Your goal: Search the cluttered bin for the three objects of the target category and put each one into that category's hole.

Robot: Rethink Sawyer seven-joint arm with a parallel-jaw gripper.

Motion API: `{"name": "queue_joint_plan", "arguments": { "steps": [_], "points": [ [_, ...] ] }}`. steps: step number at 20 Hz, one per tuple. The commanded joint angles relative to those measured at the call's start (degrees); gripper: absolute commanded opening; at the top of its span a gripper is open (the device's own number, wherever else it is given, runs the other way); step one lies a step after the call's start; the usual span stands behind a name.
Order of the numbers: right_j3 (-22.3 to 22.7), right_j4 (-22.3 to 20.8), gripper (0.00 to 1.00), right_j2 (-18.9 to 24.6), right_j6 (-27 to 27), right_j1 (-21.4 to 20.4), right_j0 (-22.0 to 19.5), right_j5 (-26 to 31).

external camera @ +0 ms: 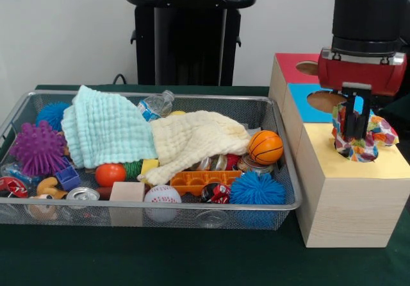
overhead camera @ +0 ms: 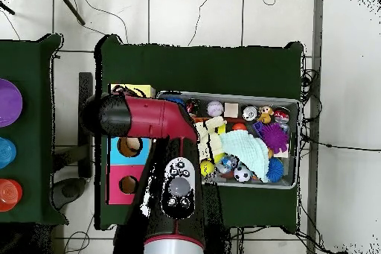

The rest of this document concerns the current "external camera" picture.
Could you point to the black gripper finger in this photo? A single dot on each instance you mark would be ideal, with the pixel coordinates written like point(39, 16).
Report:
point(349, 119)
point(362, 119)

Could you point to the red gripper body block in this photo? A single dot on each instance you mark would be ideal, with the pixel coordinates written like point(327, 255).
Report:
point(352, 74)

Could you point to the polka-dot paper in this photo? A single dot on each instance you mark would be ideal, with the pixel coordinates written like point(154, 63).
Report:
point(362, 148)

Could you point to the wooden three-hole sorting box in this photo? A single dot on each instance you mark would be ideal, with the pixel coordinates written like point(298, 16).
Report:
point(346, 209)

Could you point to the silver mesh bin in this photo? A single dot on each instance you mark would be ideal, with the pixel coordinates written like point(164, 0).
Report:
point(80, 220)

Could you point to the orange toy basketball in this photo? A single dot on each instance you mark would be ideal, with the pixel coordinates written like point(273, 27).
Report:
point(266, 146)

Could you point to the blue fuzzy ball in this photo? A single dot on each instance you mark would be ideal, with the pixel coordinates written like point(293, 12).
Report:
point(51, 114)
point(257, 188)

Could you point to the cream cloth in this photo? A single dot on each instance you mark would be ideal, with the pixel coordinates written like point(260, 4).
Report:
point(192, 138)

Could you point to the white toy baseball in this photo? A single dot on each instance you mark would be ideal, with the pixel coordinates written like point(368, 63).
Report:
point(162, 194)

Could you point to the dark green tablecloth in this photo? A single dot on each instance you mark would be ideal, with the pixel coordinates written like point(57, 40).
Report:
point(192, 260)

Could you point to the plain wooden block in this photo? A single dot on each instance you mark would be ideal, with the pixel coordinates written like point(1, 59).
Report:
point(126, 192)

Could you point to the orange-red ball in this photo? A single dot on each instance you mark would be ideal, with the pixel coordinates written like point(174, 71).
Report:
point(110, 174)

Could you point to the mint green cloth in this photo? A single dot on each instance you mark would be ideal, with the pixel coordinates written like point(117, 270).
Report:
point(102, 129)

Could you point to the purple spiky ball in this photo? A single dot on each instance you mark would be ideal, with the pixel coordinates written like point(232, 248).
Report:
point(38, 148)

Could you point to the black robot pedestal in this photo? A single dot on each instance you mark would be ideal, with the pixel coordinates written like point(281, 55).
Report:
point(192, 42)

